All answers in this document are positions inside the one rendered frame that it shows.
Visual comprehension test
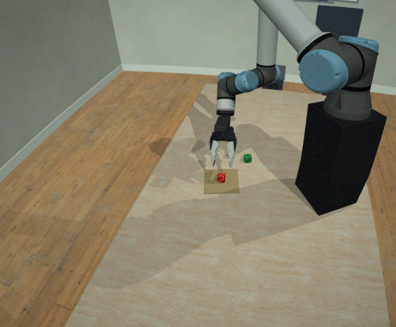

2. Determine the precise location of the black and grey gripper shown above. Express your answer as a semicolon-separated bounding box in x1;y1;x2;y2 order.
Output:
210;110;237;167

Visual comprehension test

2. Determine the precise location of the tan flat mat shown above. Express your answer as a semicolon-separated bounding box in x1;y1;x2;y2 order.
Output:
204;169;240;194

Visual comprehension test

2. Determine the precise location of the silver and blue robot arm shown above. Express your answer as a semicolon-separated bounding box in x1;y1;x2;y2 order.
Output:
215;0;379;121

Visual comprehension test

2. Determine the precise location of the green die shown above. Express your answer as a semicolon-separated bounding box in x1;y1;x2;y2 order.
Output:
244;154;252;163

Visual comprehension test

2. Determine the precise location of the red die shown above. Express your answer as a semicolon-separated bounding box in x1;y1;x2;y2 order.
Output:
218;173;226;183

